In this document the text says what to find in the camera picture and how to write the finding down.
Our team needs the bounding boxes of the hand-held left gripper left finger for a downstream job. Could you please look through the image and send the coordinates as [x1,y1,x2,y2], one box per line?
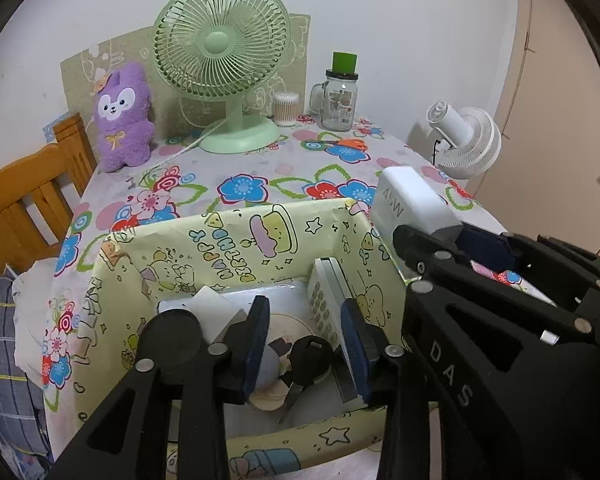
[45,295,272,480]

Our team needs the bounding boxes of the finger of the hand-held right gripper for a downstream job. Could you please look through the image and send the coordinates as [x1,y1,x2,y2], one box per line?
[392,224,597,347]
[457,226,600,307]

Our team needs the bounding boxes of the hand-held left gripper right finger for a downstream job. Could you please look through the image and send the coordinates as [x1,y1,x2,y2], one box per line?
[340,297,431,480]

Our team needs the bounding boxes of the round cream tin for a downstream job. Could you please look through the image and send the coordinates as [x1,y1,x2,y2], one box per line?
[247,312,338,411]

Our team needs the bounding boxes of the black key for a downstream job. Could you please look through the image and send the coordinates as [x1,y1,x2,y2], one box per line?
[275,335,333,426]

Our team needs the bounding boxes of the white power adapter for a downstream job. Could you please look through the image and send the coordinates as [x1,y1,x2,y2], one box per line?
[371,166,465,247]

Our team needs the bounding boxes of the yellow printed storage box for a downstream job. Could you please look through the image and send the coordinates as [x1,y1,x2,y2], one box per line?
[75,199,411,480]

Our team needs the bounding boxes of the white standing fan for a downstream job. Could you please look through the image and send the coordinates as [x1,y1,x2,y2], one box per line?
[426,101,502,179]

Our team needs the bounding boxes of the beige door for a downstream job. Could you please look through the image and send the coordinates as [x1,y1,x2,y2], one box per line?
[467,0,600,261]

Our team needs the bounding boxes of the floral tablecloth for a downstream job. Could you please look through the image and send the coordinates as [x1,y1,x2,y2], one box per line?
[40,115,556,426]

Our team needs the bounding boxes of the glass jar with green lid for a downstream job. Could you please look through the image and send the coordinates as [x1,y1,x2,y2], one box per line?
[309,51,359,132]

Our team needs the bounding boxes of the cotton swab container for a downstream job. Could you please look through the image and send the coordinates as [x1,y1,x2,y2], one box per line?
[273,91,300,127]

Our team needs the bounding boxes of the white cloth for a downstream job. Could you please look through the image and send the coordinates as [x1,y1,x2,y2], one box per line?
[12,257,64,376]

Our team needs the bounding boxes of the dark panel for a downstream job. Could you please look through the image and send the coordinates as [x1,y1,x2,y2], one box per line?
[557,0,600,126]

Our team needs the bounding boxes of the plaid grey bedding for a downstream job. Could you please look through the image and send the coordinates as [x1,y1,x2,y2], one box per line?
[0,277,51,461]

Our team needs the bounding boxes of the purple plush toy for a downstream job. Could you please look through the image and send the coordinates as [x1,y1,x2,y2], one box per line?
[92,61,156,174]

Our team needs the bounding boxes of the wooden bed headboard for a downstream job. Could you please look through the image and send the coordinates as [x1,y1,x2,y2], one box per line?
[0,112,97,283]

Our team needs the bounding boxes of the blue patterned sheet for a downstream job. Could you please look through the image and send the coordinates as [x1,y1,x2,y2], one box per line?
[42,112,74,142]

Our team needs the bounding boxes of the green desk fan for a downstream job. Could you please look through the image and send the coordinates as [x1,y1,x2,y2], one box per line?
[152,0,292,155]

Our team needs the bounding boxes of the green printed board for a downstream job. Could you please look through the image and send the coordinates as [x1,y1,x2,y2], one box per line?
[60,12,312,141]

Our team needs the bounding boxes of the orange handled scissors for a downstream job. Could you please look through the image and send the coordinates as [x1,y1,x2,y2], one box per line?
[304,137,370,155]

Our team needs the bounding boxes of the white fan cable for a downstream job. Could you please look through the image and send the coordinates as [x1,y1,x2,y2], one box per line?
[147,119,231,168]

